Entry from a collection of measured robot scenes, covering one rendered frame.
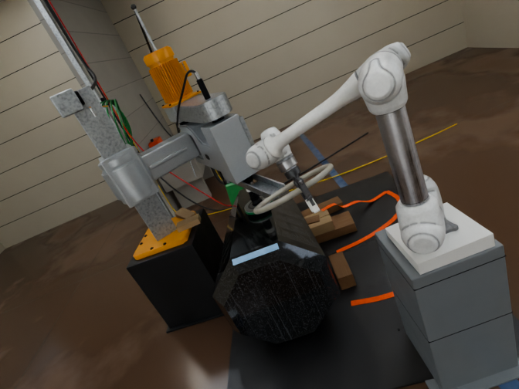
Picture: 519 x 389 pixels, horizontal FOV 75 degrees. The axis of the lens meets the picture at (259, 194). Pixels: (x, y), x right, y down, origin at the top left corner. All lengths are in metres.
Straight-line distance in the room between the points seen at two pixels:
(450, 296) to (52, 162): 7.61
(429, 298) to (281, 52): 6.02
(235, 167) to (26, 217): 7.20
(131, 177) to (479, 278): 2.24
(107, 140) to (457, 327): 2.44
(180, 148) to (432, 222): 2.02
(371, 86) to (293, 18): 6.07
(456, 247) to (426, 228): 0.27
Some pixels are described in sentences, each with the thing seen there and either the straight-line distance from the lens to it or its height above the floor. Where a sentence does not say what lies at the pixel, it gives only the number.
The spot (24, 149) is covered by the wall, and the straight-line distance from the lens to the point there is 8.39.
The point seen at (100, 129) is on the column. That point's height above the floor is 1.76.
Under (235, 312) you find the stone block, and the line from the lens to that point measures 2.34.
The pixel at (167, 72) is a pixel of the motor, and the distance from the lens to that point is 2.79.
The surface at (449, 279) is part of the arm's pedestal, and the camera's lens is 1.69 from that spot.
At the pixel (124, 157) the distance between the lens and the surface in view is 2.72.
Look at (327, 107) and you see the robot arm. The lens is 1.42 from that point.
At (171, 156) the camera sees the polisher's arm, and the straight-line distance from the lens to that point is 2.82.
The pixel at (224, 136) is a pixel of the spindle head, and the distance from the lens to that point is 2.22.
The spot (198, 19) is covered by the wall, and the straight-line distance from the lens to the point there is 7.07.
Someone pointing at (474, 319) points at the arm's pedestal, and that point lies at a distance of 1.92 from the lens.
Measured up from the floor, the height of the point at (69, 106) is 1.98.
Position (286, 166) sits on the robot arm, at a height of 1.35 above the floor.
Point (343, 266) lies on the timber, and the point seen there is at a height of 0.14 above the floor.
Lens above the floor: 1.92
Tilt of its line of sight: 24 degrees down
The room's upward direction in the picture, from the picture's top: 25 degrees counter-clockwise
